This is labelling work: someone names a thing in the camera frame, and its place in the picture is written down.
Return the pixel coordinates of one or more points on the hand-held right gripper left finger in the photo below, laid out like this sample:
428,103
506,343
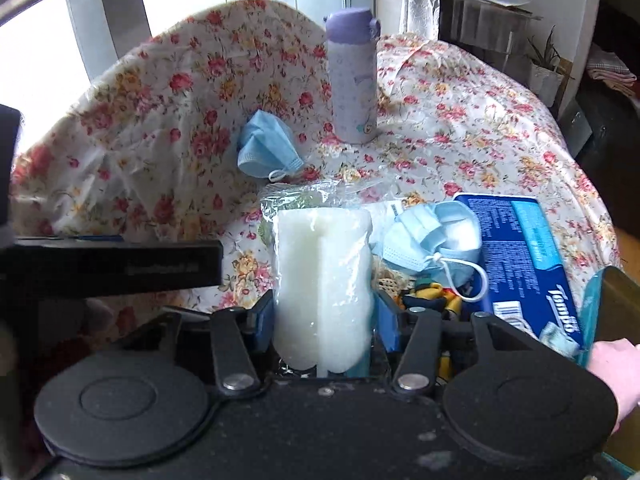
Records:
260,320

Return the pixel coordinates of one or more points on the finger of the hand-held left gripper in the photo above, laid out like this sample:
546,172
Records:
125,262

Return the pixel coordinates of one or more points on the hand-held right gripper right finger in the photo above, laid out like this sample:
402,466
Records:
386,322

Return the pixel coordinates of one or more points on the beige lace cloth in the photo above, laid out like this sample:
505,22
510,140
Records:
386,280

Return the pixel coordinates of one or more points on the white sponge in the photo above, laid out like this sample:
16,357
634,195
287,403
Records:
322,285

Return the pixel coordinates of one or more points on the teal container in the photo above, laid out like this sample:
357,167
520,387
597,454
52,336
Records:
617,310

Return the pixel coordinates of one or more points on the person's right hand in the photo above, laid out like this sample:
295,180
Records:
617,380

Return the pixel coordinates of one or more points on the yellow and black toy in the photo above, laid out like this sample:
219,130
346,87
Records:
432,300

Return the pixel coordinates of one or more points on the blue face mask white loops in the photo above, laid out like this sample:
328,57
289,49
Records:
425,240

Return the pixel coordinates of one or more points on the floral tablecloth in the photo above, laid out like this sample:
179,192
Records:
150,135

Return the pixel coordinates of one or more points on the blue tissue pack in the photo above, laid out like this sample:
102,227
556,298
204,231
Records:
520,260

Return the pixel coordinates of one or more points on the white tube purple cap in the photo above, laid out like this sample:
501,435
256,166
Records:
352,80

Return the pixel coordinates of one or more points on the potted plant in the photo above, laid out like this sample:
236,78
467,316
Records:
545,67

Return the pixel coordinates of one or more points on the folded pink towels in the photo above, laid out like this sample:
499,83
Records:
610,70

